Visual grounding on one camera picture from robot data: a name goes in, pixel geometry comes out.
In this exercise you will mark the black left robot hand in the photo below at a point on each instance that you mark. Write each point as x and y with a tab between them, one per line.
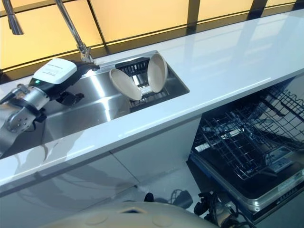
57	70

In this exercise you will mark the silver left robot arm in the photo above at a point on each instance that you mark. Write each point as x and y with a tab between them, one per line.
16	111

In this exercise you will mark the open dishwasher door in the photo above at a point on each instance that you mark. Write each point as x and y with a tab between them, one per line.
261	192

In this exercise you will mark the chrome kitchen faucet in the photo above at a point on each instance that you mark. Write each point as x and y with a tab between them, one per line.
71	26

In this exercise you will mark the stainless steel sink basin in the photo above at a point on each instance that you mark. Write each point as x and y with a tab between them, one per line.
95	104

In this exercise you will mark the chrome faucet sprayer head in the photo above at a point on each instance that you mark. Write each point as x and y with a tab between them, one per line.
13	19

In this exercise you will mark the beige round plate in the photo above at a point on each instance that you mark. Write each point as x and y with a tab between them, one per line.
124	83
158	73

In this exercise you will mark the black dish drying rack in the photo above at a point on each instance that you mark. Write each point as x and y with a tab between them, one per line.
135	67

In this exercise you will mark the white glossy cabinet front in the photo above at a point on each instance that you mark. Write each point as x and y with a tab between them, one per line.
95	175

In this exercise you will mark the beige robot torso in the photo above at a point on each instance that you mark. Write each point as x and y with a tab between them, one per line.
133	216

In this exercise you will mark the black window frame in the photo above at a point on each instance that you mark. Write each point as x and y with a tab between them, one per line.
192	14

